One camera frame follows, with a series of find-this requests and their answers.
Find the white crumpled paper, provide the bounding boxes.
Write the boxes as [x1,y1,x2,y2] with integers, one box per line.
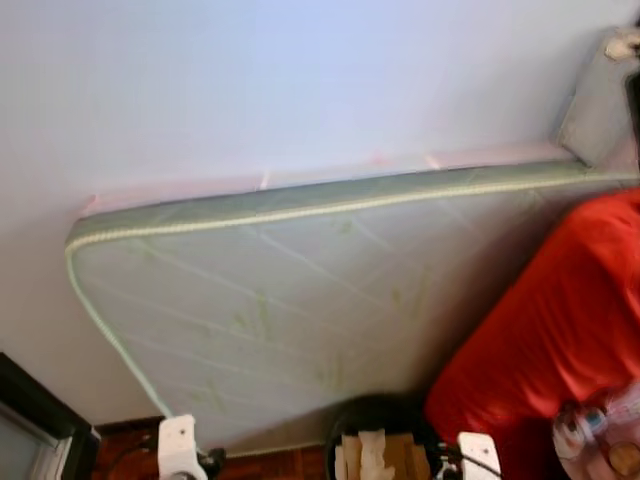
[358,428,396,480]

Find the white green quilted mattress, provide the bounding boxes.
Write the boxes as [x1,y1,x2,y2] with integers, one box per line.
[65,160,640,456]

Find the black framed cabinet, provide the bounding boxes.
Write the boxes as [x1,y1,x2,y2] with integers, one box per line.
[0,350,101,480]

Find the black round waste bin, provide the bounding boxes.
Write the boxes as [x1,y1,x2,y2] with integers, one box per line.
[325,393,446,480]

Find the brown cardboard pieces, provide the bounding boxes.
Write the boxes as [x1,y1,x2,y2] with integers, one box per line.
[335,430,431,480]

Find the pink cartoon print blanket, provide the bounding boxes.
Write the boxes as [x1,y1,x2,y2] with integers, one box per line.
[553,378,640,480]

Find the large red cushion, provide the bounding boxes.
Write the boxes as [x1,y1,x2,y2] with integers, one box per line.
[423,188,640,480]

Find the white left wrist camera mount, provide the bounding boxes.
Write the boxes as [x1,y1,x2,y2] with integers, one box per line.
[157,415,208,480]

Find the grey bag with black straps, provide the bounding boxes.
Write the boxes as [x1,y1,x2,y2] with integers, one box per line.
[558,28,640,171]

